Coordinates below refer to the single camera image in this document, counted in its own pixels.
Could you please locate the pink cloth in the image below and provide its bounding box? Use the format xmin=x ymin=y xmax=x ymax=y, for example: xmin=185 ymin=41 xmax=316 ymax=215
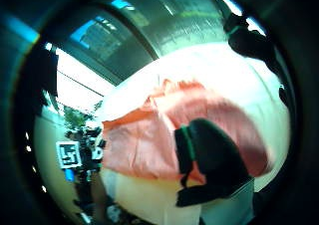
xmin=100 ymin=79 xmax=272 ymax=183

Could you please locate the white marker cube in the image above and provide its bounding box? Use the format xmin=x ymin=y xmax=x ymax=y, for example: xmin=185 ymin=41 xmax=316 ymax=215
xmin=55 ymin=140 xmax=84 ymax=170

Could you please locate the green plant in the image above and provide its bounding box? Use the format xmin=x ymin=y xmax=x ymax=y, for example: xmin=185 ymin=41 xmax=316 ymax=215
xmin=63 ymin=100 xmax=104 ymax=130

